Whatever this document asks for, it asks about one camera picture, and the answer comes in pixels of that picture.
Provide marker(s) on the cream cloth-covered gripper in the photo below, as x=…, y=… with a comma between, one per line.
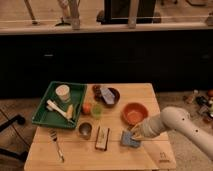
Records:
x=140, y=131

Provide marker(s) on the metal cup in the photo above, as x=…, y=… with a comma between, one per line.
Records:
x=85, y=130

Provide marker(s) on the green plastic tray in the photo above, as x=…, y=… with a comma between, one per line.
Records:
x=57, y=113

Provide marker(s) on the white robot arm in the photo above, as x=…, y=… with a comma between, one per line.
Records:
x=178, y=119

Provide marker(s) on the white brush tool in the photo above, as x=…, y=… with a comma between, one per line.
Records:
x=53, y=106

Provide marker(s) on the green small cup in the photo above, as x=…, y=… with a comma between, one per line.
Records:
x=96, y=111

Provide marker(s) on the dark brown bowl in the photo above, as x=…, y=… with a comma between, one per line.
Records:
x=98, y=97

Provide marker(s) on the blue sponge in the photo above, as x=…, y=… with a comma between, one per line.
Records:
x=126, y=140

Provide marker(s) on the orange bowl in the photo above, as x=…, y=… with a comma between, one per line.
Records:
x=134, y=112

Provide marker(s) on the grey white packet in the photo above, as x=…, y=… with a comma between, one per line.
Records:
x=107, y=95

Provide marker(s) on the white cup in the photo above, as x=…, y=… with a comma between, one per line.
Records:
x=63, y=92

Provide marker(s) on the silver fork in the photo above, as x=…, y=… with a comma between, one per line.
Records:
x=53, y=136

